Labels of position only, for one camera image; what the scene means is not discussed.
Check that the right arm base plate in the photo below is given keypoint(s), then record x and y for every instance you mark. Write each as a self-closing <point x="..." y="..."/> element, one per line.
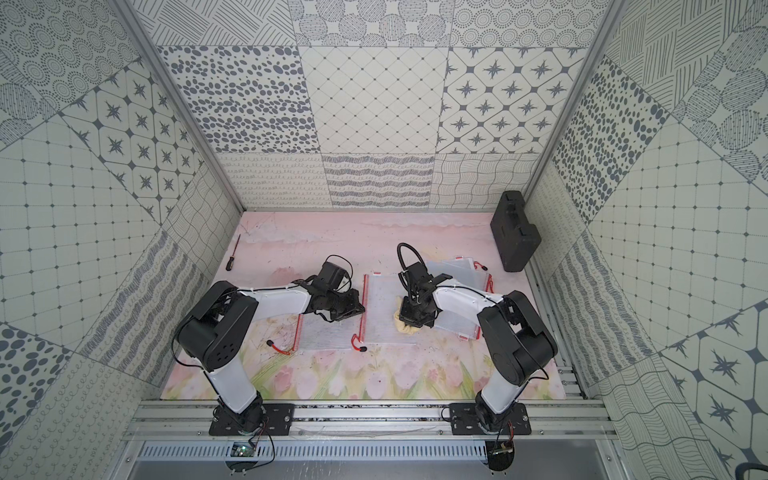
<point x="477" y="418"/>

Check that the aluminium mounting rail frame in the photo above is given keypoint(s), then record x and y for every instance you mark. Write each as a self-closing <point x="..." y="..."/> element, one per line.
<point x="361" y="430"/>

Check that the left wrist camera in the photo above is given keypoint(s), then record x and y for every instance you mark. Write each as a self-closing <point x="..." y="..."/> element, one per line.
<point x="333" y="277"/>

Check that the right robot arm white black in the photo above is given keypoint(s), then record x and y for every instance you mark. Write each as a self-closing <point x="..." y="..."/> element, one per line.
<point x="518" y="341"/>

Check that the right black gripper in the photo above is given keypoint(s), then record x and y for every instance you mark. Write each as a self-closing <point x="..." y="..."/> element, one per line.
<point x="405" y="316"/>

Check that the black red screwdriver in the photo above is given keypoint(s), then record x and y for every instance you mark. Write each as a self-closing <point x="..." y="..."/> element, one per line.
<point x="231" y="260"/>

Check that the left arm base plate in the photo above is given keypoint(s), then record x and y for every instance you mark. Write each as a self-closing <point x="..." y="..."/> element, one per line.
<point x="274" y="419"/>

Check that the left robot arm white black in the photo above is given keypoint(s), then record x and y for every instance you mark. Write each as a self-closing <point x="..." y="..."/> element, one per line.
<point x="214" y="330"/>

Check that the black plastic case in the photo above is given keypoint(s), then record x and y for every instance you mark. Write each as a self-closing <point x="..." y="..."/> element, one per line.
<point x="515" y="237"/>

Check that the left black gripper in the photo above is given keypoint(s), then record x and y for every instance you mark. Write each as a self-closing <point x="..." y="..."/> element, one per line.
<point x="346" y="303"/>

